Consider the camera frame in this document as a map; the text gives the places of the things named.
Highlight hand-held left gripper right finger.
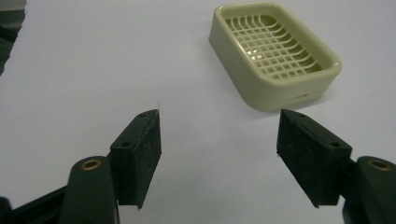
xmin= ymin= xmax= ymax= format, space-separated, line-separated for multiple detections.
xmin=276 ymin=108 xmax=396 ymax=224

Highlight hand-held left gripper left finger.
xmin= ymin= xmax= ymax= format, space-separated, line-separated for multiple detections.
xmin=59 ymin=108 xmax=163 ymax=224

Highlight pale green soap dish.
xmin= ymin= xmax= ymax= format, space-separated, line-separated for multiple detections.
xmin=208 ymin=2 xmax=343 ymax=113

